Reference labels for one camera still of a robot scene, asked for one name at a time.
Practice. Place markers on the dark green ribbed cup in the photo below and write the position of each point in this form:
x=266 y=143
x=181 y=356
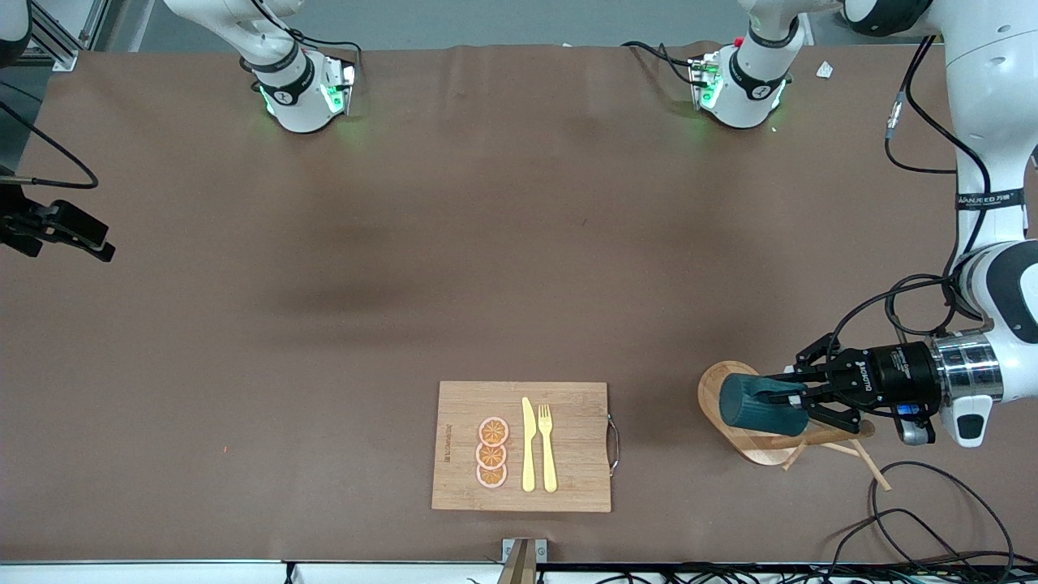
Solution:
x=746 y=405

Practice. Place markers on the wooden cup rack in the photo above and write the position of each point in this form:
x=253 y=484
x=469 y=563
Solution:
x=754 y=450

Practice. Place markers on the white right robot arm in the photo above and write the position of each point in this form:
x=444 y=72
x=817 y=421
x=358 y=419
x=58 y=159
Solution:
x=300 y=97

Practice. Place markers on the wooden cutting board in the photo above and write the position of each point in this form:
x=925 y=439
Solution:
x=568 y=487

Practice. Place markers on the toy orange slice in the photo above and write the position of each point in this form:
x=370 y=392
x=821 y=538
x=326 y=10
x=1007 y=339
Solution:
x=491 y=457
x=493 y=431
x=491 y=477

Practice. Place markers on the yellow plastic fork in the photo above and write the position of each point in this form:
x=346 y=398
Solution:
x=549 y=462

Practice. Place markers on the brown table cover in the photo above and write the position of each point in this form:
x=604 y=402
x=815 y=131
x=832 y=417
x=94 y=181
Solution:
x=324 y=487

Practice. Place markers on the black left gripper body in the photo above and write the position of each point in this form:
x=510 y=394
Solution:
x=892 y=371

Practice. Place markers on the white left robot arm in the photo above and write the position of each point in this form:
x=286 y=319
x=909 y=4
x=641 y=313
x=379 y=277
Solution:
x=997 y=122

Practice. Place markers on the yellow plastic knife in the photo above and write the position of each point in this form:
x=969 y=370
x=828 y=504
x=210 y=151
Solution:
x=529 y=454

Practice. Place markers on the white paper scrap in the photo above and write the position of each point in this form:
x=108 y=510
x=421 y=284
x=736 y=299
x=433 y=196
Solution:
x=825 y=70

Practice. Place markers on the aluminium frame post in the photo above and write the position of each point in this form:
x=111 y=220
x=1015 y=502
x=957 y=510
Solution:
x=57 y=45

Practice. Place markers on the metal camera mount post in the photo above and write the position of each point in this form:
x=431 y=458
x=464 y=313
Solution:
x=519 y=568

